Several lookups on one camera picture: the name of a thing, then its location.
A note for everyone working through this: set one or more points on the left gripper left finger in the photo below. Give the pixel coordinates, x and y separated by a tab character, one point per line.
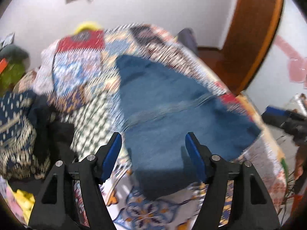
55	207

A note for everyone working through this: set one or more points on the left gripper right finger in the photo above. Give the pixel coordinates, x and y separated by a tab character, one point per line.
252	206

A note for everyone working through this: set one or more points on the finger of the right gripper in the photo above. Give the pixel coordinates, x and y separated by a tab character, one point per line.
276	117

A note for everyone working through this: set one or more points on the blue denim jacket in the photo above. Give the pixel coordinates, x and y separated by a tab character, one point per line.
160	106

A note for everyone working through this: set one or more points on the black folded garment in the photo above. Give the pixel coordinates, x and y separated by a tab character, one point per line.
52	143

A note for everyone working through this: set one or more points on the yellow garment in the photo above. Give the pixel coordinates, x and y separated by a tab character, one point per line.
26	202

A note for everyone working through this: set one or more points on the navy patterned folded garment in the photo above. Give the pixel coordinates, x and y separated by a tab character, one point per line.
19	130

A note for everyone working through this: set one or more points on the patchwork patterned quilt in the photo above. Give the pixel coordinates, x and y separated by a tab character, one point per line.
82	82

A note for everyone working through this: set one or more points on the grey purple backpack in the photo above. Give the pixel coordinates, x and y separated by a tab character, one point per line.
187	38

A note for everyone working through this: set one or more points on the orange box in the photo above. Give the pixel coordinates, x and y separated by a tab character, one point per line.
3	65

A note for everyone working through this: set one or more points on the yellow rounded chair back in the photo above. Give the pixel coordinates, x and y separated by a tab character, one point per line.
87	26

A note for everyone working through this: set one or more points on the wooden door frame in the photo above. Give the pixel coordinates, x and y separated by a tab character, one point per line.
250	35

